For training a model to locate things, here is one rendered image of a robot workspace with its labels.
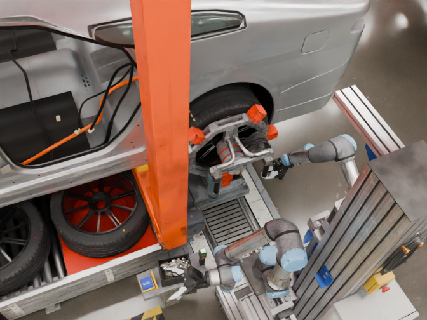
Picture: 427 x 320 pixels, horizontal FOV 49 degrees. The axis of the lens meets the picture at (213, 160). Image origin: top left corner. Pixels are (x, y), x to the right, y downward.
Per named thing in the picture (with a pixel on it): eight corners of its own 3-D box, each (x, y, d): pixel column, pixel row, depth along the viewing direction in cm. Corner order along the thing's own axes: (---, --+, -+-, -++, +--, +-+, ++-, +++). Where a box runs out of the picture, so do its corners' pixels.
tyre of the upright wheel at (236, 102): (208, 152, 359) (271, 94, 330) (221, 177, 347) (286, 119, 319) (143, 136, 309) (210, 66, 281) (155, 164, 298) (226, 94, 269)
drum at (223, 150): (233, 146, 315) (235, 133, 303) (246, 171, 305) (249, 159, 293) (213, 152, 311) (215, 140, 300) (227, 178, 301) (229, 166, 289)
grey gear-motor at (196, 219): (185, 194, 373) (185, 171, 343) (205, 240, 352) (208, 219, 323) (163, 202, 368) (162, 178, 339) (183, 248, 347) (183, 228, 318)
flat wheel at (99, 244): (117, 161, 364) (114, 143, 344) (169, 222, 338) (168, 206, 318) (39, 209, 338) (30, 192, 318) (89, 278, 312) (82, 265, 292)
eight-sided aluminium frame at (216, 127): (256, 154, 337) (267, 105, 292) (260, 161, 334) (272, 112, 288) (185, 178, 323) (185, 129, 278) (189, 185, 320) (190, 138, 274)
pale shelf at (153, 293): (199, 253, 310) (199, 251, 307) (208, 275, 302) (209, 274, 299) (136, 276, 299) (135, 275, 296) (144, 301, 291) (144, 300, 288)
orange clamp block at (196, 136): (201, 129, 286) (191, 125, 279) (206, 138, 282) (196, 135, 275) (193, 136, 288) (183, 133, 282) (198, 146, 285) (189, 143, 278)
